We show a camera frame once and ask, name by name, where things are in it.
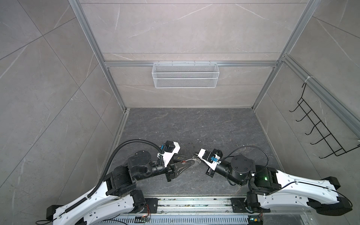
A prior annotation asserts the metal keyring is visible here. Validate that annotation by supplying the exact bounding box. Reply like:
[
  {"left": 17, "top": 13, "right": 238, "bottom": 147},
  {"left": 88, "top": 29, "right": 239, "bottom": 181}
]
[{"left": 183, "top": 153, "right": 201, "bottom": 167}]

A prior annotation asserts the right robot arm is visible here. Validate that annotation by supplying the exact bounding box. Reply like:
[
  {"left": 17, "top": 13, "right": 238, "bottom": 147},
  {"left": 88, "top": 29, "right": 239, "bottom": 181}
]
[{"left": 198, "top": 149, "right": 353, "bottom": 216}]

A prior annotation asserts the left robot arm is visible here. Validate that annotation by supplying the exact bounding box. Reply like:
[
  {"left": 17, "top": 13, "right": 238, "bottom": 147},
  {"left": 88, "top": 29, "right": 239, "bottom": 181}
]
[{"left": 36, "top": 139, "right": 196, "bottom": 225}]

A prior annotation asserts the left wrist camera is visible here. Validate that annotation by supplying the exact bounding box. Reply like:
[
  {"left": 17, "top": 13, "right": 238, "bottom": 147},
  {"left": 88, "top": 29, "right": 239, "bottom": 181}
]
[{"left": 157, "top": 141, "right": 181, "bottom": 167}]

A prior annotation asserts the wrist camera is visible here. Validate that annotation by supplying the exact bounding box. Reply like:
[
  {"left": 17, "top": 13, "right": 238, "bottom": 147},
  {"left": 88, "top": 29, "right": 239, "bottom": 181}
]
[
  {"left": 198, "top": 149, "right": 223, "bottom": 170},
  {"left": 157, "top": 141, "right": 181, "bottom": 167}
]

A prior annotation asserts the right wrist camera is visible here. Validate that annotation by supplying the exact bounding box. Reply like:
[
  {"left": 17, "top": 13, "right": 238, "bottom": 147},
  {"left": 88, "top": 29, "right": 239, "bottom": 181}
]
[{"left": 198, "top": 149, "right": 223, "bottom": 170}]

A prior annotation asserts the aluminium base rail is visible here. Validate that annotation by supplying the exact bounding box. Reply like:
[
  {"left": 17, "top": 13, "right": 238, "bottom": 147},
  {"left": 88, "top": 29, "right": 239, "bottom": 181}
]
[{"left": 81, "top": 195, "right": 313, "bottom": 217}]

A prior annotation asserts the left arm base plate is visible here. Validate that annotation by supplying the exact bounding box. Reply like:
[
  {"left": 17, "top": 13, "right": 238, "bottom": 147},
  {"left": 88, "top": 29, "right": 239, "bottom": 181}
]
[{"left": 139, "top": 198, "right": 159, "bottom": 214}]

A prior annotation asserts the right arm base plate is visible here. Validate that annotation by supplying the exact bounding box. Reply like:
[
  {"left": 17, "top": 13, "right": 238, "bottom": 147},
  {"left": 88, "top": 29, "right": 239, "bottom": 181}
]
[{"left": 230, "top": 197, "right": 271, "bottom": 214}]

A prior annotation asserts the slotted cable duct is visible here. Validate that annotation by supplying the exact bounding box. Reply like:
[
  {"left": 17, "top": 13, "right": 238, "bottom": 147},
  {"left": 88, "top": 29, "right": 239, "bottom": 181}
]
[{"left": 97, "top": 215, "right": 249, "bottom": 225}]

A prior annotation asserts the white wire mesh basket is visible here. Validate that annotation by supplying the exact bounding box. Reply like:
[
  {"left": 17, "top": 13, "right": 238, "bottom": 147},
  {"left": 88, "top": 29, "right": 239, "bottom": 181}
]
[{"left": 151, "top": 62, "right": 220, "bottom": 89}]

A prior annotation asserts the black wire hook rack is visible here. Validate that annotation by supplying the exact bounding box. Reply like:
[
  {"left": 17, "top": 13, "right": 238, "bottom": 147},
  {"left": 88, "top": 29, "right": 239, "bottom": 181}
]
[{"left": 289, "top": 82, "right": 360, "bottom": 159}]

